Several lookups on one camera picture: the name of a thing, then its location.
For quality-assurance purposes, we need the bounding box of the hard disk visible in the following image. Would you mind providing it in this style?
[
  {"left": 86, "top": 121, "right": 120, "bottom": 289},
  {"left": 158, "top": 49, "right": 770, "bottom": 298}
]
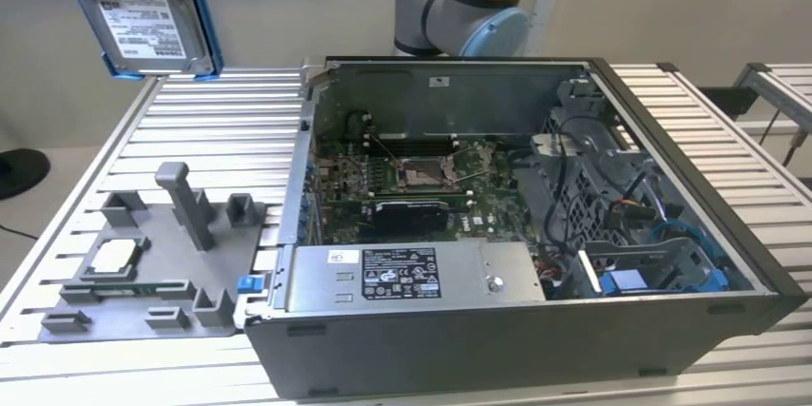
[{"left": 54, "top": 0, "right": 226, "bottom": 83}]

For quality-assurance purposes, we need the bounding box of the metal disk bay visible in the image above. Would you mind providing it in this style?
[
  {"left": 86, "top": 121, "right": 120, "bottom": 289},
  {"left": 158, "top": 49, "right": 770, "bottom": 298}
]
[{"left": 568, "top": 233, "right": 732, "bottom": 297}]

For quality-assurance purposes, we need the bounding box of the black round stand base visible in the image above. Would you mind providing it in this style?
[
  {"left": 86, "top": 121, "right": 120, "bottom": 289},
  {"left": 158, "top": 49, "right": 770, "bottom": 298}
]
[{"left": 0, "top": 148, "right": 54, "bottom": 201}]

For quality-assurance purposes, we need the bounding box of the thin metal locking lever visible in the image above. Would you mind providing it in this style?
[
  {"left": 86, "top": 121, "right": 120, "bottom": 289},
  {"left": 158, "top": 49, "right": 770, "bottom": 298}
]
[{"left": 374, "top": 134, "right": 402, "bottom": 161}]

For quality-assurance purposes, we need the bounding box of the silver CPU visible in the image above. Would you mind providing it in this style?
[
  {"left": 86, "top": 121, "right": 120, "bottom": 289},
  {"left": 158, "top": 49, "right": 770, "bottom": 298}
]
[{"left": 84, "top": 238, "right": 140, "bottom": 275}]

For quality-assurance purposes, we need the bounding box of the grey plastic parts rack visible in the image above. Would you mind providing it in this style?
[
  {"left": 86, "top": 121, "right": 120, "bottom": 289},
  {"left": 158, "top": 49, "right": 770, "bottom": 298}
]
[{"left": 38, "top": 161, "right": 270, "bottom": 343}]

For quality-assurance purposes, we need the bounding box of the black RAM slot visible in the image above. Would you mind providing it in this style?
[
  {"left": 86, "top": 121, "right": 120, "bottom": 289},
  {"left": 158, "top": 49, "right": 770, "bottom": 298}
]
[
  {"left": 371, "top": 145, "right": 460, "bottom": 157},
  {"left": 371, "top": 137, "right": 460, "bottom": 149}
]

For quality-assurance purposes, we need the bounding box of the green RAM stick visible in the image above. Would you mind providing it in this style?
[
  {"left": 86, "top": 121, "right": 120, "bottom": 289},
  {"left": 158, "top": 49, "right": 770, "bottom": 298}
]
[{"left": 63, "top": 283, "right": 191, "bottom": 297}]

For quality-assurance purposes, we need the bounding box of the CPU socket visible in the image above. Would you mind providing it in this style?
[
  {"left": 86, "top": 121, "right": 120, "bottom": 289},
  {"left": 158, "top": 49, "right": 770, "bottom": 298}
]
[{"left": 395, "top": 157, "right": 447, "bottom": 189}]

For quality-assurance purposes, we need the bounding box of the RAM slot with white clips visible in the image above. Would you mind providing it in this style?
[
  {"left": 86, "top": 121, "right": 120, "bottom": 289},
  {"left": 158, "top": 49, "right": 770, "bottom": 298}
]
[{"left": 372, "top": 189, "right": 475, "bottom": 200}]

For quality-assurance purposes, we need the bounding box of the metal socket cover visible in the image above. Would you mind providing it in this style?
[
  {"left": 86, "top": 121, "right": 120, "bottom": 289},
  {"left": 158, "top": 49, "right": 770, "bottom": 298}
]
[{"left": 451, "top": 145, "right": 496, "bottom": 179}]

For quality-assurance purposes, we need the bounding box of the black graphics card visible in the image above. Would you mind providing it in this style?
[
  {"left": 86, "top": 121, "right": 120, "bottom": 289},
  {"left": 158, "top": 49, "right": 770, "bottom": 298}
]
[{"left": 370, "top": 201, "right": 455, "bottom": 244}]

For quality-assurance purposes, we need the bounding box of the silver power supply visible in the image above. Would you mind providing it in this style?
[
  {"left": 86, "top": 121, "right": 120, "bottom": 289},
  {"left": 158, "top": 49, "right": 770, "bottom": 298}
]
[{"left": 282, "top": 241, "right": 550, "bottom": 315}]

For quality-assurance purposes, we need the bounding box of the green motherboard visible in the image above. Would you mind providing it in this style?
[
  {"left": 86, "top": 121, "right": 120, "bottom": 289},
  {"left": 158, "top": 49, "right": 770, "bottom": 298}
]
[{"left": 314, "top": 132, "right": 542, "bottom": 246}]

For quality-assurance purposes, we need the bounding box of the metal drive cage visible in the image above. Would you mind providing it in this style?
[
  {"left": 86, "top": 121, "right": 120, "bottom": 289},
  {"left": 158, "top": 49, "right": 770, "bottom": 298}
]
[{"left": 511, "top": 105, "right": 663, "bottom": 256}]

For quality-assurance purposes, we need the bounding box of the open black PC case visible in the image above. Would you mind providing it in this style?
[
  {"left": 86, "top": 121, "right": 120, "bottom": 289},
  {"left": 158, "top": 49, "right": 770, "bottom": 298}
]
[{"left": 243, "top": 55, "right": 808, "bottom": 400}]

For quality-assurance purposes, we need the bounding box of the blue carrier in bay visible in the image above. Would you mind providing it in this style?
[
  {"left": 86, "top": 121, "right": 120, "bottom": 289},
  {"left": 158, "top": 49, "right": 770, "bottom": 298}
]
[{"left": 598, "top": 268, "right": 728, "bottom": 295}]

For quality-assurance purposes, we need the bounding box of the metal slat side table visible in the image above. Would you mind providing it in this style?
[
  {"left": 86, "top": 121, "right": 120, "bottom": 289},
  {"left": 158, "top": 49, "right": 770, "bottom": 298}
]
[{"left": 734, "top": 62, "right": 812, "bottom": 134}]

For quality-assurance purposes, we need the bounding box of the thin black floor cable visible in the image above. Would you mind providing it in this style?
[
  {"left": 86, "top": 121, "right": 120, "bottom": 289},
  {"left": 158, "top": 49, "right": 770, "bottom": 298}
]
[{"left": 0, "top": 222, "right": 40, "bottom": 242}]

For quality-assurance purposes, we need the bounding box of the white vertical post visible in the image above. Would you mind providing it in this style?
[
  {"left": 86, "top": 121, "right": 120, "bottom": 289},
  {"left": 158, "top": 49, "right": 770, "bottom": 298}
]
[{"left": 530, "top": 0, "right": 571, "bottom": 58}]

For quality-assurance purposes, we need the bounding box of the black wire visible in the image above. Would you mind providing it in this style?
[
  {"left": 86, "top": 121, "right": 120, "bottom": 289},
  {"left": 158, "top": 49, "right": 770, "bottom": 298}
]
[{"left": 546, "top": 115, "right": 612, "bottom": 256}]

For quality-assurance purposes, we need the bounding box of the black table bracket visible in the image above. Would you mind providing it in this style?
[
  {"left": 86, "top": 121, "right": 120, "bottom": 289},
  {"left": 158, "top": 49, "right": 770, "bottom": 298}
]
[{"left": 696, "top": 86, "right": 759, "bottom": 117}]

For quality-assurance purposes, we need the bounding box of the blue wire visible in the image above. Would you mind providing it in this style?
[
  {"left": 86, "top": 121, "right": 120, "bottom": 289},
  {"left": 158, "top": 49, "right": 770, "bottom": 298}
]
[{"left": 651, "top": 219, "right": 722, "bottom": 267}]

